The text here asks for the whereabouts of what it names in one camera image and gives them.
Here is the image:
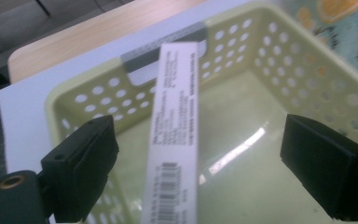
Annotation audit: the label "tall green and white box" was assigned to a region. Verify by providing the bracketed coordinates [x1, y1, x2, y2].
[140, 41, 200, 224]

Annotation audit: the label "orange print fabric tote bag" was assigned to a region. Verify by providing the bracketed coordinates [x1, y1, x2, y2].
[279, 0, 358, 84]

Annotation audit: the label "pale green perforated plastic basket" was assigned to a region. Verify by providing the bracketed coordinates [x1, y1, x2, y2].
[45, 1, 358, 224]

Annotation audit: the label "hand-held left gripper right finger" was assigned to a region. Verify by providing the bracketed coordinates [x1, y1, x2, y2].
[279, 113, 358, 222]

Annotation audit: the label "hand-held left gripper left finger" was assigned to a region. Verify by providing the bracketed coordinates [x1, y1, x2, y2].
[40, 114, 120, 224]

